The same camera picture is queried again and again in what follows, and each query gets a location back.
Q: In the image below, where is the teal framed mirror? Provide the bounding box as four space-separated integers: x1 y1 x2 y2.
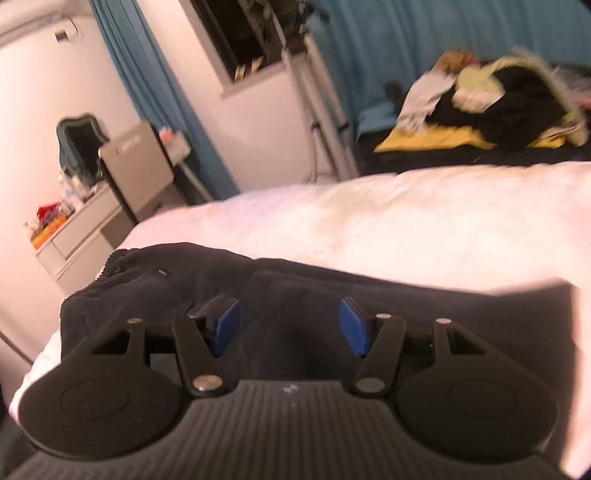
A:
56 114 112 186

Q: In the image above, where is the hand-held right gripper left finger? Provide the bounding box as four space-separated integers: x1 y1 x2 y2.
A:
90 298 242 399

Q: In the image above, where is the metal tripod stand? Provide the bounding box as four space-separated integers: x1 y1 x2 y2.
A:
270 0 362 182

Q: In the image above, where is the yellow cloth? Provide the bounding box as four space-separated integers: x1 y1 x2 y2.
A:
373 124 568 154

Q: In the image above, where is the pile of clothes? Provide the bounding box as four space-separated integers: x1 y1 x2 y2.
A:
396 45 589 149

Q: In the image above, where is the dark grey garment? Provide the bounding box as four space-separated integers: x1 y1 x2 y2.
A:
59 242 579 467

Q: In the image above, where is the blue curtain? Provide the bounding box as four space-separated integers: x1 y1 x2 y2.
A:
89 0 242 204
305 0 591 137

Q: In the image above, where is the white bed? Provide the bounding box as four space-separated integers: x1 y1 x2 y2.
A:
9 161 591 480

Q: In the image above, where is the colourful clutter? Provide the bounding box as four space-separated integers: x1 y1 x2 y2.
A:
25 202 78 251

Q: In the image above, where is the dark window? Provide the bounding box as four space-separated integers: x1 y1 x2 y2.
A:
190 0 326 85

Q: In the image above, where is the white air conditioner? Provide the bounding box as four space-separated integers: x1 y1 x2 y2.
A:
0 15 82 48

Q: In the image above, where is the grey dresser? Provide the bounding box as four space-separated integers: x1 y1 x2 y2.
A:
34 184 140 297

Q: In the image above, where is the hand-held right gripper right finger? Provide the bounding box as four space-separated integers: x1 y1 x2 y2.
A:
338 297 491 398

